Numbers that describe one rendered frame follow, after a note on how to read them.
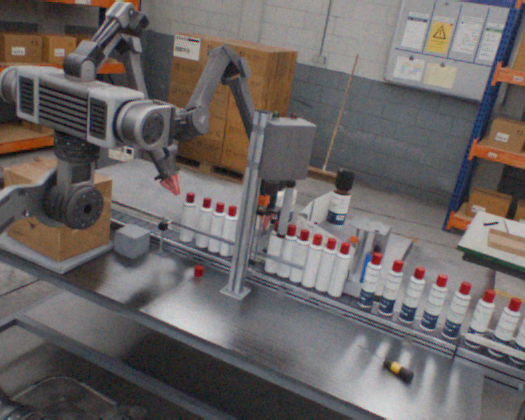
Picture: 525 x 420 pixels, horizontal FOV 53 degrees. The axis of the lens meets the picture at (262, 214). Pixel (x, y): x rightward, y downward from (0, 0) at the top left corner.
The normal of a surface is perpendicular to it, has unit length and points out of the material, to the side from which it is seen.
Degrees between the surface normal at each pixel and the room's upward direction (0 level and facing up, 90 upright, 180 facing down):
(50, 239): 90
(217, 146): 90
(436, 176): 90
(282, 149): 90
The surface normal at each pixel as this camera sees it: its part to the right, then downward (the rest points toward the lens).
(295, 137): 0.49, 0.39
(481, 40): -0.49, 0.25
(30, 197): 0.86, 0.31
